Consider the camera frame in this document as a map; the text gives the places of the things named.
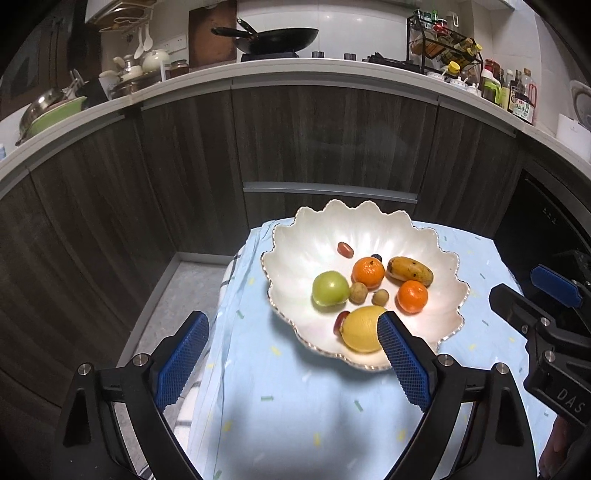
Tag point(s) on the white hanging spoons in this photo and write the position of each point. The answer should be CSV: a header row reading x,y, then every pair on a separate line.
x,y
144,41

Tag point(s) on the brown jar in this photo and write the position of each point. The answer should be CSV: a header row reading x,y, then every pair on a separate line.
x,y
178,69

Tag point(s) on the dark wood kitchen cabinet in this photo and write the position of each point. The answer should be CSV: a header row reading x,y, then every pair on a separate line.
x,y
138,184

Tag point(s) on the wooden cutting board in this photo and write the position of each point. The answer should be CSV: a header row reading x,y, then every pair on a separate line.
x,y
207,37

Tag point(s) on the green pot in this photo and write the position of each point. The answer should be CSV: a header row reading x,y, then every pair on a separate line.
x,y
55,117

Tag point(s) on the small brown longan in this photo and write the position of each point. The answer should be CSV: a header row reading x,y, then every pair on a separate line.
x,y
380,297

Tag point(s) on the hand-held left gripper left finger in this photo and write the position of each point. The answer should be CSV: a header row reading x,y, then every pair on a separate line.
x,y
182,364

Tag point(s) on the green apple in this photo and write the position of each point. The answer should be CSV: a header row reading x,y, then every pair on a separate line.
x,y
330,288

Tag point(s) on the yellow-capped bottle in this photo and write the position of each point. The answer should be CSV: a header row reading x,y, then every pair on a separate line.
x,y
454,69

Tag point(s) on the steel pot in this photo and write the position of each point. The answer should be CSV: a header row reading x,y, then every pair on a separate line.
x,y
136,87

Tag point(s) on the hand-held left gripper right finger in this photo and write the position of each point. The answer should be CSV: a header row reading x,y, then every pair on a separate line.
x,y
406,364

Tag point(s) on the orange tangerine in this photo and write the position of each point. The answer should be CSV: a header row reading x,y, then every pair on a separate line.
x,y
412,296
368,271

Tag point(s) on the black wok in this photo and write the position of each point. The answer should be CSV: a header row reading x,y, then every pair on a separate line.
x,y
277,39

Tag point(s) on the red cherry tomato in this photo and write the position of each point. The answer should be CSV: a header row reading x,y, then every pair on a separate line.
x,y
340,319
345,249

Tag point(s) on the yellow lemon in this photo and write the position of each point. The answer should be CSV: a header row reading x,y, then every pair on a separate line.
x,y
362,330

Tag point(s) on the yellow mango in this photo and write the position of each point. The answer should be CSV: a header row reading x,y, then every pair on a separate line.
x,y
410,270

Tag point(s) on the white teapot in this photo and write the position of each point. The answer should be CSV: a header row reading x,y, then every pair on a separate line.
x,y
154,60

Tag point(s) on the black gas stove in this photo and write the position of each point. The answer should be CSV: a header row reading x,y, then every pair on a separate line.
x,y
323,59

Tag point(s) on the white scalloped bowl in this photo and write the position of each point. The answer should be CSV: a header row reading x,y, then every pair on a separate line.
x,y
300,258

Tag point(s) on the light blue patterned tablecloth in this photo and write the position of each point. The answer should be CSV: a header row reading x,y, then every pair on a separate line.
x,y
286,415

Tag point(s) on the steel pot lid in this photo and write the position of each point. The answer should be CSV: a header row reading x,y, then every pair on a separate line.
x,y
39,108

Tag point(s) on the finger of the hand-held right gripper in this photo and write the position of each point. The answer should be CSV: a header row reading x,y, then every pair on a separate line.
x,y
512,307
554,281

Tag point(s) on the person's right hand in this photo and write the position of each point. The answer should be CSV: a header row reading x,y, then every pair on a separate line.
x,y
554,447

